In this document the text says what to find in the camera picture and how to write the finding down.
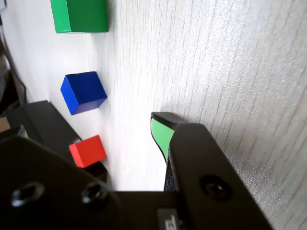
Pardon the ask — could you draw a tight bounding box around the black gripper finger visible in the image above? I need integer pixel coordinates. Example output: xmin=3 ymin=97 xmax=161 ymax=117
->
xmin=0 ymin=124 xmax=127 ymax=230
xmin=150 ymin=111 xmax=274 ymax=230

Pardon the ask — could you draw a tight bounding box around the red wooden cube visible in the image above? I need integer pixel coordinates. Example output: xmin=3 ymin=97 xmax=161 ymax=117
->
xmin=69 ymin=135 xmax=107 ymax=168

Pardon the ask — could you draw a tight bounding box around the blue wooden cube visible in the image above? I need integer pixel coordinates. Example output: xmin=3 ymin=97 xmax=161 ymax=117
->
xmin=60 ymin=71 xmax=108 ymax=116

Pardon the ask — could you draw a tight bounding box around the green wooden cube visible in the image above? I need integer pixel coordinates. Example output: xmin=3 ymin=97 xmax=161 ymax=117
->
xmin=50 ymin=0 xmax=109 ymax=34

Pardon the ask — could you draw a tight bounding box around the black cardboard box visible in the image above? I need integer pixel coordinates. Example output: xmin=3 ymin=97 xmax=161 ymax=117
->
xmin=4 ymin=100 xmax=109 ymax=190

